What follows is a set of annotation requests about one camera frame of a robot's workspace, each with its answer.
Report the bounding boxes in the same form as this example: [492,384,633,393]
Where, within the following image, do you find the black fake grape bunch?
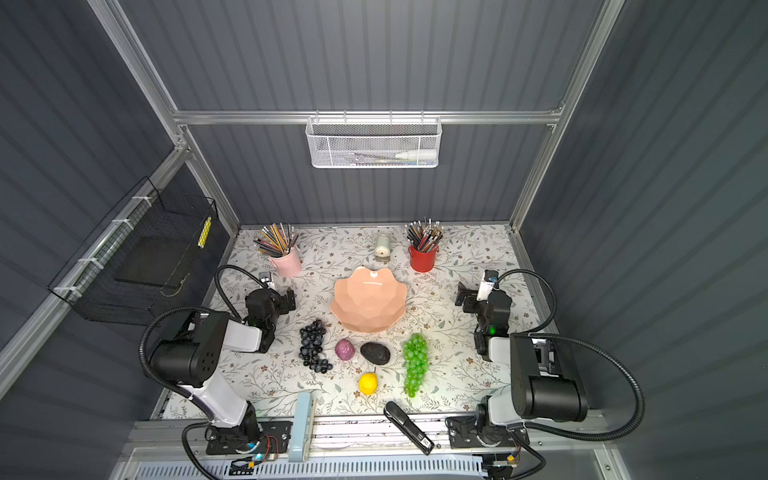
[299,319,333,374]

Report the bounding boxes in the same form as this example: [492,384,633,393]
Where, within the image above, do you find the green fake grape bunch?
[403,333,429,398]

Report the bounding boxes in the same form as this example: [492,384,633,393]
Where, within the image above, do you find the purple fake fig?
[335,338,356,361]

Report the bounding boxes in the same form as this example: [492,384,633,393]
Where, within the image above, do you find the pink scalloped fruit bowl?
[330,267,408,333]

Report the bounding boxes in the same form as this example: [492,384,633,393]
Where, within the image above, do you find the dark fake avocado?
[360,342,391,366]

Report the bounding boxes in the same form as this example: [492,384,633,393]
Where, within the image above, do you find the yellow fake lemon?
[358,372,379,396]

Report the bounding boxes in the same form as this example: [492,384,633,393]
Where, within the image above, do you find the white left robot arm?
[138,288,296,454]

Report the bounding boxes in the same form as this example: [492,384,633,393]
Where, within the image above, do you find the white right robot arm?
[455,282,589,443]

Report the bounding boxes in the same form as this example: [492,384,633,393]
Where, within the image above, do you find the coloured pencils in pink cup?
[254,223,299,259]

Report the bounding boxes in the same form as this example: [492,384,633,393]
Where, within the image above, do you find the red pencil cup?
[408,245,439,273]

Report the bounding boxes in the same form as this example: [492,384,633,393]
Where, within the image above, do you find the pencils in red cup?
[406,218,444,253]

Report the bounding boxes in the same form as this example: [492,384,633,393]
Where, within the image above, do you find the light blue bar tool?
[287,391,314,462]

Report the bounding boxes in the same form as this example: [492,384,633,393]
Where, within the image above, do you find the black stapler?
[383,401,435,455]

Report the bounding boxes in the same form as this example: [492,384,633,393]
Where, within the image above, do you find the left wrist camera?
[258,271,275,289]

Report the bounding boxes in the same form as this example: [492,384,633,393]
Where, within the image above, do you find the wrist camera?
[476,269,499,302]
[258,271,275,289]

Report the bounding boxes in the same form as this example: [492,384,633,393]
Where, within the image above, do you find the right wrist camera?
[476,269,499,302]

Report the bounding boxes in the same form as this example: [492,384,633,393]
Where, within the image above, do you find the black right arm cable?
[495,268,646,443]

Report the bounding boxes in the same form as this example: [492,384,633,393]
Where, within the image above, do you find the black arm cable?
[139,264,268,480]
[495,268,646,443]

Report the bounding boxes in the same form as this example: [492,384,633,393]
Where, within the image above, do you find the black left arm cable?
[139,264,268,480]

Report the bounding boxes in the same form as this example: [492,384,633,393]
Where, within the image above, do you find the black wire wall basket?
[48,183,224,325]

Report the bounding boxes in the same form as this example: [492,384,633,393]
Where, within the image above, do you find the aluminium front rail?
[118,410,607,462]

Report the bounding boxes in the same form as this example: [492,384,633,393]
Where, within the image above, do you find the white wire mesh basket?
[305,114,443,169]

